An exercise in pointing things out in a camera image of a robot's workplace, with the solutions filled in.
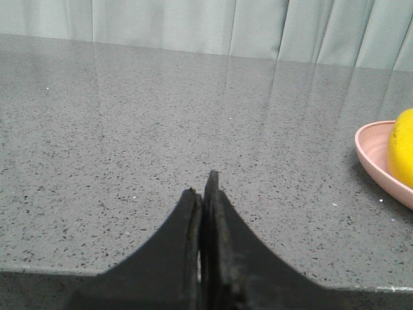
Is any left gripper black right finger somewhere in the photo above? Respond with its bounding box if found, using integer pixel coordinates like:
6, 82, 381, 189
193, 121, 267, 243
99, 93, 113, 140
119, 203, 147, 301
200, 170, 350, 309

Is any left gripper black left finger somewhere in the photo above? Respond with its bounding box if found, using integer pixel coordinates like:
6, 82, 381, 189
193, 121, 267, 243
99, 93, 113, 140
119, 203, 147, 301
66, 189, 201, 309

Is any yellow banana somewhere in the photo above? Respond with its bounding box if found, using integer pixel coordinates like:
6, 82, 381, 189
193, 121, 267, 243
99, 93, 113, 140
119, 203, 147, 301
387, 108, 412, 188

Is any pink plate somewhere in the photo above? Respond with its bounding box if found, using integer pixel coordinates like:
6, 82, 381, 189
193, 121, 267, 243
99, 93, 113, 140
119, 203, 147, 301
354, 120, 412, 210

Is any pale green curtain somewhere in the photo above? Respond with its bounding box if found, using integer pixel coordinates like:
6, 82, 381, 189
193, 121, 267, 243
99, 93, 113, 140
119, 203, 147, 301
1, 1, 412, 72

